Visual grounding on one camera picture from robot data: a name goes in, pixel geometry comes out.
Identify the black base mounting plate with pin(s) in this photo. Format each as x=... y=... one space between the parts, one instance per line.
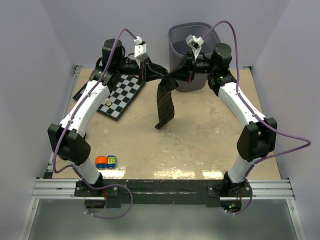
x=163 y=192

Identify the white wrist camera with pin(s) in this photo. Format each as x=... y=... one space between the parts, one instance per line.
x=195 y=43
x=140 y=49

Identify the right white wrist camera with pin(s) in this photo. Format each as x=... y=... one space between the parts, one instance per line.
x=195 y=43

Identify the black white chessboard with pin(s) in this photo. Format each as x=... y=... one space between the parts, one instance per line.
x=125 y=92

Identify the aluminium front rail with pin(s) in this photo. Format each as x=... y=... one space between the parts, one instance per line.
x=65 y=189

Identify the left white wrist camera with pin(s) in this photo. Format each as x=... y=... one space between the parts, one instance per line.
x=140 y=49

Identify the black plastic trash bag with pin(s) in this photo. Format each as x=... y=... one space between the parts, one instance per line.
x=164 y=101

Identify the orange blue toy car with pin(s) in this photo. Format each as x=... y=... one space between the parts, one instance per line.
x=106 y=162

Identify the aluminium left side rail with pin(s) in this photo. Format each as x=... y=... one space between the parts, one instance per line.
x=51 y=167

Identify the beige chess pawn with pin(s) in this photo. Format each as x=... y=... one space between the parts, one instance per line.
x=108 y=102

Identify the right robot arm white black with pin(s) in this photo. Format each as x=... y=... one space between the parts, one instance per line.
x=258 y=137

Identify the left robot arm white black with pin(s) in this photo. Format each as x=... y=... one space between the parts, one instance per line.
x=67 y=139

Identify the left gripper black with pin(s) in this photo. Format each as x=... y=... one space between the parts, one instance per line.
x=148 y=71

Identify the aluminium rail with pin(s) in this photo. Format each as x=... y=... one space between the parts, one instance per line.
x=51 y=167
x=65 y=189

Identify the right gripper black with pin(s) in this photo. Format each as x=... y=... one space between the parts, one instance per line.
x=186 y=70

